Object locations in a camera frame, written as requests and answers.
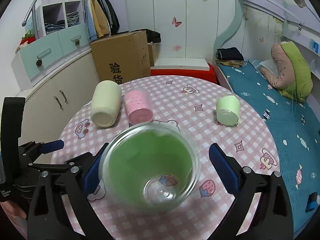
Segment small cardboard box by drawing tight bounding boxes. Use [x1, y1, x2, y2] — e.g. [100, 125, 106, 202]
[148, 43, 161, 67]

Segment pink felt-wrapped cup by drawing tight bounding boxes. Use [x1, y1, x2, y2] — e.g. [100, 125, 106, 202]
[123, 88, 153, 125]

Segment black folded clothes on bed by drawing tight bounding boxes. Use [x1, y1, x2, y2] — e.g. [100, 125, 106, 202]
[216, 47, 244, 61]

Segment purple open shelf unit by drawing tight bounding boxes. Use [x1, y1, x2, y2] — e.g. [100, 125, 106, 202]
[11, 0, 89, 90]

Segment hanging clothes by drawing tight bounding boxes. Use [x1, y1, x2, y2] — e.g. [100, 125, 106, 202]
[81, 0, 120, 42]

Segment white wardrobe with butterflies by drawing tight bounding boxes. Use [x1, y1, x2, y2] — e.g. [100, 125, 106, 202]
[125, 0, 235, 63]

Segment cream felt-wrapped cup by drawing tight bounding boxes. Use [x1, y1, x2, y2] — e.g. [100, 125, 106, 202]
[91, 80, 121, 128]

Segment white pillow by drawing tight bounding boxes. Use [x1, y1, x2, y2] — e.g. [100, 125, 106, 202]
[260, 59, 279, 77]

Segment teal patterned bed cover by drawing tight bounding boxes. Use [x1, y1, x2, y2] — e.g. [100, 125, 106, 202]
[216, 58, 320, 234]

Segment white low cabinet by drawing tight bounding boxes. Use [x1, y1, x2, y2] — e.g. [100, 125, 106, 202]
[16, 47, 101, 164]

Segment pink checkered tablecloth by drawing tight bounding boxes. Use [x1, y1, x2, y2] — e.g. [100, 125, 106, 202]
[51, 75, 282, 240]

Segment black and blue device on bed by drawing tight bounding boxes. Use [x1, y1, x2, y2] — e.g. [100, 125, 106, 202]
[305, 192, 318, 213]

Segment large cardboard box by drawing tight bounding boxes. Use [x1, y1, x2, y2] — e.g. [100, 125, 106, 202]
[90, 31, 151, 84]

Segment black clothes in box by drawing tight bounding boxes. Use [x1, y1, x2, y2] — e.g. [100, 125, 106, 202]
[137, 29, 161, 43]

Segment green and pink folded quilt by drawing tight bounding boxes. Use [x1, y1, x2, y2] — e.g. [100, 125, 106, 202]
[259, 42, 313, 103]

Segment red stool with white top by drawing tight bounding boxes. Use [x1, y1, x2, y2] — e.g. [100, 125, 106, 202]
[151, 58, 217, 83]

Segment light green mug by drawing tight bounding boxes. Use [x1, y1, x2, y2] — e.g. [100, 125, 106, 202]
[216, 95, 240, 126]

